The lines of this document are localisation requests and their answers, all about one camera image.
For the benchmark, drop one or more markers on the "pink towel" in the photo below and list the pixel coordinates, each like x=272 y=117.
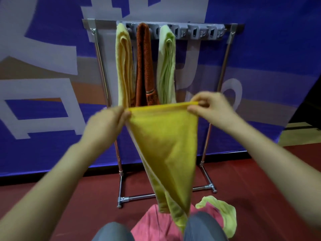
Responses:
x=150 y=225

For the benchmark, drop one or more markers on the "chrome metal rack frame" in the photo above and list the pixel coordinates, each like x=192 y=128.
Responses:
x=100 y=23

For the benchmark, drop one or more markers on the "pale yellow striped towel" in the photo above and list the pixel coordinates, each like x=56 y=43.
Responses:
x=124 y=67

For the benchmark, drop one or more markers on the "person's right hand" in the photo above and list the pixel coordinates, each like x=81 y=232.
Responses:
x=215 y=110

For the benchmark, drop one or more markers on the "person's left hand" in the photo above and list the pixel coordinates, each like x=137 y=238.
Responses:
x=105 y=127

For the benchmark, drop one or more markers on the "grey clip hook bar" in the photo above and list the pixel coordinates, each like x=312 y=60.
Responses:
x=195 y=31

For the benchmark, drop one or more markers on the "blue printed banner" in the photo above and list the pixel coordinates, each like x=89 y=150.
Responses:
x=275 y=35

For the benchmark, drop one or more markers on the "orange towel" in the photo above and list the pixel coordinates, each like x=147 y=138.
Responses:
x=144 y=65

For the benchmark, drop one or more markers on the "bright yellow towel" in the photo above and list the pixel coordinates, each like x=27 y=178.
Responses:
x=168 y=153

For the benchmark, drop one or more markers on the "person's left forearm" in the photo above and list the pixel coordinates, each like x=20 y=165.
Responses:
x=42 y=193

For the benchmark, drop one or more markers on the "pale yellow-green towel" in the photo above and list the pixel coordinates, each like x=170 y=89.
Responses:
x=225 y=210

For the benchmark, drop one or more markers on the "light green towel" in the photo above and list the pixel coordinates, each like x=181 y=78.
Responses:
x=165 y=67

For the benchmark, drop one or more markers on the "person's right forearm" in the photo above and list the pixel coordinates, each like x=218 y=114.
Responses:
x=283 y=168

